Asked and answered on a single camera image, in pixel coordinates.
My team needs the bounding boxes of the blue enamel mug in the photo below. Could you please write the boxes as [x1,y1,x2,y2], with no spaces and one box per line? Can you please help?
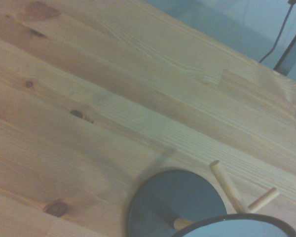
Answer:
[172,213,296,237]

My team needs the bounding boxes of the wooden mug tree black base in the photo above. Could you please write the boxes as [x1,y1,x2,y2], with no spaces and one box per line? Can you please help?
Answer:
[127,159,280,237]

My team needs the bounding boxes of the grey camera cable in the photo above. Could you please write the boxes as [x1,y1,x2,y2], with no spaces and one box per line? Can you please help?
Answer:
[259,4,294,64]

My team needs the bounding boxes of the black camera stand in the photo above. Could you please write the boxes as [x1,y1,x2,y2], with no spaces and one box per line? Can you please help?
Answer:
[273,0,296,76]

